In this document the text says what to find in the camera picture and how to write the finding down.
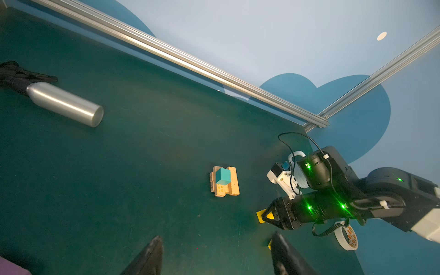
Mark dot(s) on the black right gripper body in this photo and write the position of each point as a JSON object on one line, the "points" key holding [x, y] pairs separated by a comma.
{"points": [[314, 207]]}

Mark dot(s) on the wooden block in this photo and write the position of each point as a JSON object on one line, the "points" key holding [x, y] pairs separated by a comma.
{"points": [[233, 185], [212, 182], [220, 190]]}

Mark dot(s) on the aluminium back frame rail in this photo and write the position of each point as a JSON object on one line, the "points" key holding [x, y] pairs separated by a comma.
{"points": [[100, 21]]}

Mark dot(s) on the teal cube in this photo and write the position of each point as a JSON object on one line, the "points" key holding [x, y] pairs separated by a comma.
{"points": [[223, 176]]}

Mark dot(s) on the silver spray bottle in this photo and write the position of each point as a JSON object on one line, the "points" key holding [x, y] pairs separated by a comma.
{"points": [[40, 89]]}

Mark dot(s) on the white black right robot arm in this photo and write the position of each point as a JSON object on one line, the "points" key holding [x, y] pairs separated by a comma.
{"points": [[404, 200]]}

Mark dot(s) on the white tape roll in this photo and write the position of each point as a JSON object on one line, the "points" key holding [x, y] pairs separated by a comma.
{"points": [[346, 237]]}

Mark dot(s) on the purple pink brush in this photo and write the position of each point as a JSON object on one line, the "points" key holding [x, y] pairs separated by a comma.
{"points": [[9, 268]]}

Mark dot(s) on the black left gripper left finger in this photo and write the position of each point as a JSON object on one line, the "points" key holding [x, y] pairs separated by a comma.
{"points": [[148, 261]]}

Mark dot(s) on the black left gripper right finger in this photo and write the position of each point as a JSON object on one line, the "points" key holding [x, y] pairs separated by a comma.
{"points": [[286, 259]]}

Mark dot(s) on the aluminium right frame post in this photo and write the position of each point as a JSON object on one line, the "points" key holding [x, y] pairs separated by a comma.
{"points": [[424, 45]]}

